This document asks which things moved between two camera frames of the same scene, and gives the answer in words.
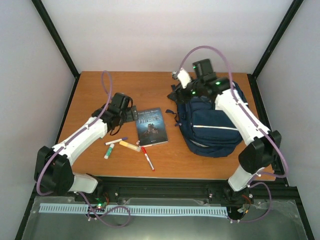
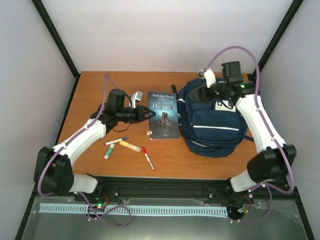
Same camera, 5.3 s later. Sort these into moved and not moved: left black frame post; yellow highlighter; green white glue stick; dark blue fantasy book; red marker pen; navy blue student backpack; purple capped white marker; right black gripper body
Moved: right black gripper body; dark blue fantasy book; navy blue student backpack
Not moved: purple capped white marker; red marker pen; left black frame post; green white glue stick; yellow highlighter
